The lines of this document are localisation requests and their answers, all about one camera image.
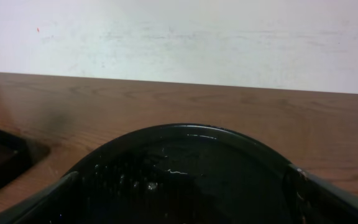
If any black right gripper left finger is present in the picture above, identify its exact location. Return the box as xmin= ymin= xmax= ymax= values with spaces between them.
xmin=0 ymin=171 xmax=79 ymax=224

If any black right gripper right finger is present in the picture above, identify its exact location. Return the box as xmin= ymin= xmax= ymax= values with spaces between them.
xmin=283 ymin=164 xmax=358 ymax=224

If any black round tray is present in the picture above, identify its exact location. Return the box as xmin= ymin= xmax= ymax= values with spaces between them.
xmin=58 ymin=124 xmax=292 ymax=223

